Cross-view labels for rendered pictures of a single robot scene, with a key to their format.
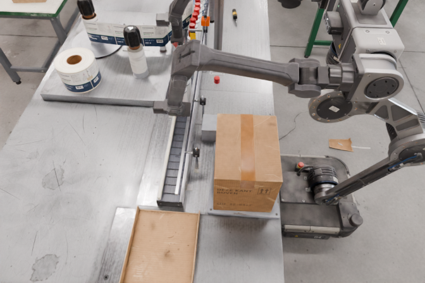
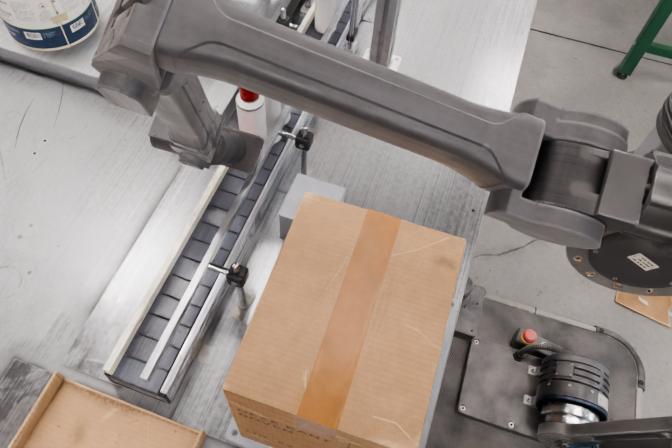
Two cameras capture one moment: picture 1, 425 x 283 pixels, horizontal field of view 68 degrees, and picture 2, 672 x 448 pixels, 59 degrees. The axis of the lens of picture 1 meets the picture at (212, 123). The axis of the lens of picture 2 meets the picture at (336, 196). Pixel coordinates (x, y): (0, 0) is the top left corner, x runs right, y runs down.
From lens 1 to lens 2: 0.47 m
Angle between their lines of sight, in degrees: 8
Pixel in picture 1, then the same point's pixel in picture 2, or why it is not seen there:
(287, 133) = (525, 244)
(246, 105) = (420, 171)
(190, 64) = (118, 44)
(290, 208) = (475, 432)
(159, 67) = not seen: hidden behind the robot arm
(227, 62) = (270, 66)
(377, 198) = not seen: outside the picture
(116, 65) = not seen: hidden behind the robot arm
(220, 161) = (259, 338)
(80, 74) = (32, 5)
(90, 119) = (41, 118)
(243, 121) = (368, 233)
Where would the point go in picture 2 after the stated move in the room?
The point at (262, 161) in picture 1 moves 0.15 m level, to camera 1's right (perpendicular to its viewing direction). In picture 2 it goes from (378, 371) to (499, 407)
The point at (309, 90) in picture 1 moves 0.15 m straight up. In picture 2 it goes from (558, 228) to (652, 99)
